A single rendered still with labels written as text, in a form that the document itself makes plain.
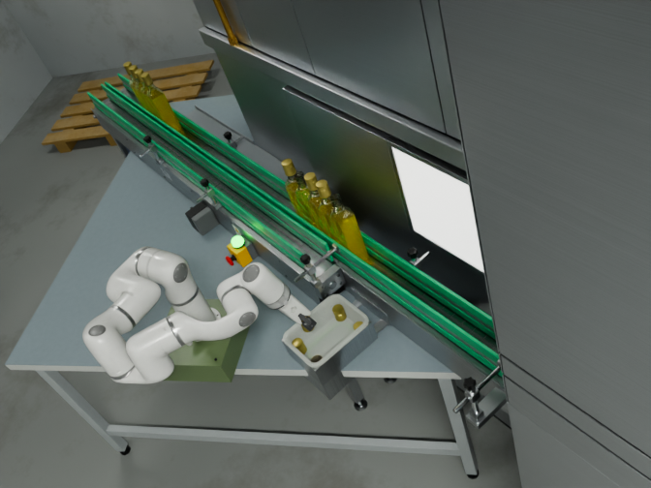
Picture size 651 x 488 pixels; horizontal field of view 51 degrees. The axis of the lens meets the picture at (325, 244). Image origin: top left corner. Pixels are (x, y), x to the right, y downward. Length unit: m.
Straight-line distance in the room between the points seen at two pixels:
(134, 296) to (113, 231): 1.00
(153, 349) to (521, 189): 1.15
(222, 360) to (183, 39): 3.81
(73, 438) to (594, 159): 2.93
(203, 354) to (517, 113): 1.54
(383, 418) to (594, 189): 2.14
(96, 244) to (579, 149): 2.38
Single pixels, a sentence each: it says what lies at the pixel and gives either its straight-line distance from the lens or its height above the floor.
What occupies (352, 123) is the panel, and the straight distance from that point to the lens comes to 1.87.
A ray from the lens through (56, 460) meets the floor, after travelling 3.37.
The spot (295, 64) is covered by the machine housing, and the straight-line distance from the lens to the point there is 2.03.
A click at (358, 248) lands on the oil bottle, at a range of 2.05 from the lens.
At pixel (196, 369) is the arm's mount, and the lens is 2.13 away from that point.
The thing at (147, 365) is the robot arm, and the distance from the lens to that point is 1.78.
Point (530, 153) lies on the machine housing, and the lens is 0.78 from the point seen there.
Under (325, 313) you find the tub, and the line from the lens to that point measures 2.11.
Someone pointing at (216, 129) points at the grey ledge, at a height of 0.88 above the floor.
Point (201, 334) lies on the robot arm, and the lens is 1.74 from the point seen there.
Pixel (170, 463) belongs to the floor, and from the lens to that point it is 3.05.
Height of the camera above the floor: 2.38
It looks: 43 degrees down
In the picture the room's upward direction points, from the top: 22 degrees counter-clockwise
